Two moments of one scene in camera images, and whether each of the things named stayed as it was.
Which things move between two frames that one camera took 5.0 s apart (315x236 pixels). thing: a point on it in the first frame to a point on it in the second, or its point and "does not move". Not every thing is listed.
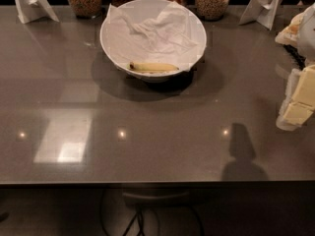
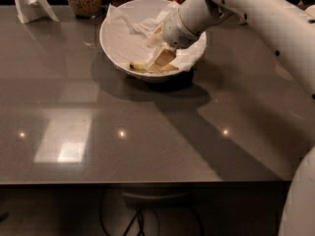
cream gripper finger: x=304 y=92 to x=164 y=57
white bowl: x=153 y=39 does not move
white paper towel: x=168 y=38 does not move
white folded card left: x=31 y=3 does not move
